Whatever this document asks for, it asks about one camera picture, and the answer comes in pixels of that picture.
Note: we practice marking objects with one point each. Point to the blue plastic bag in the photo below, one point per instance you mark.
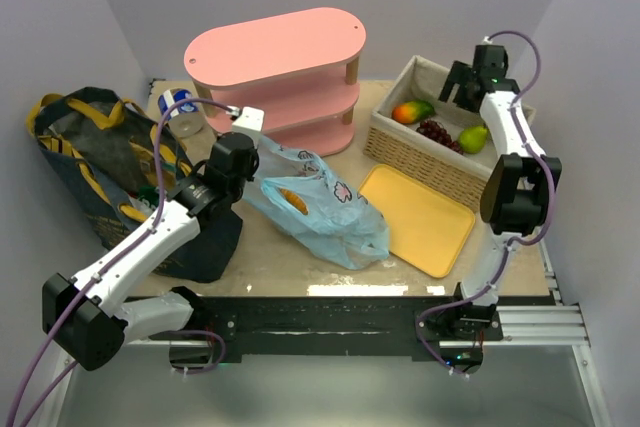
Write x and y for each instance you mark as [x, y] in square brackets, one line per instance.
[341, 227]

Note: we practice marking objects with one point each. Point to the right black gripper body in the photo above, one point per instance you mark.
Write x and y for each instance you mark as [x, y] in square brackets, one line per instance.
[460, 80]

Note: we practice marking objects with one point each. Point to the long braided bread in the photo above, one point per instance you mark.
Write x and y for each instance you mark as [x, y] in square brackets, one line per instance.
[295, 201]

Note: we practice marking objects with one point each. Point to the black base frame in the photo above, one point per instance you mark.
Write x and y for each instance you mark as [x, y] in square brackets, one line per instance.
[421, 328]

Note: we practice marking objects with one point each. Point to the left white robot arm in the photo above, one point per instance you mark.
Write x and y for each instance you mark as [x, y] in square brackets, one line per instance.
[89, 315]

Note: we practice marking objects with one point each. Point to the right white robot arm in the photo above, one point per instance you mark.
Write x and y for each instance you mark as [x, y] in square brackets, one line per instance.
[519, 197]

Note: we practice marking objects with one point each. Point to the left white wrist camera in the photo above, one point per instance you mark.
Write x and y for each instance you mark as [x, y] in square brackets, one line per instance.
[247, 120]

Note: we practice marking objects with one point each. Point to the mango fruit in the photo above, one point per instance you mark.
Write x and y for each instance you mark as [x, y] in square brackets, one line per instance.
[412, 112]

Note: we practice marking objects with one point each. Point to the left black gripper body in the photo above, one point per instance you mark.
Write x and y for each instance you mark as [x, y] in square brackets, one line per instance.
[248, 167]

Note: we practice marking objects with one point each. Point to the dark denim tote bag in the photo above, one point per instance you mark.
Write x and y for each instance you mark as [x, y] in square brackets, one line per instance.
[110, 155]

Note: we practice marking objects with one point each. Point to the blue white can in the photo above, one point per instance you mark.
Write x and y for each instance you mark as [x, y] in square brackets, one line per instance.
[186, 120]

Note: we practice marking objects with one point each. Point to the green pear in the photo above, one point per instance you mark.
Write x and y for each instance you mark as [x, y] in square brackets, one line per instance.
[472, 140]

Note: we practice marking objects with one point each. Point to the red grapes bunch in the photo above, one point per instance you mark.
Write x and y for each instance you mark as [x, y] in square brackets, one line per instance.
[437, 133]

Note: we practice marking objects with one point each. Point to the pink three-tier shelf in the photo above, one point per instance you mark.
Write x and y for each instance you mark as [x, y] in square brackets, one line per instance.
[299, 68]

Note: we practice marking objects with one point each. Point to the wicker basket with liner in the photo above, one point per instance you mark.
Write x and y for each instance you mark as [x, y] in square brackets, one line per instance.
[424, 150]

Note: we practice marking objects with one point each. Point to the yellow tray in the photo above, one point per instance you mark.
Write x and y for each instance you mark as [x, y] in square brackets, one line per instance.
[427, 229]

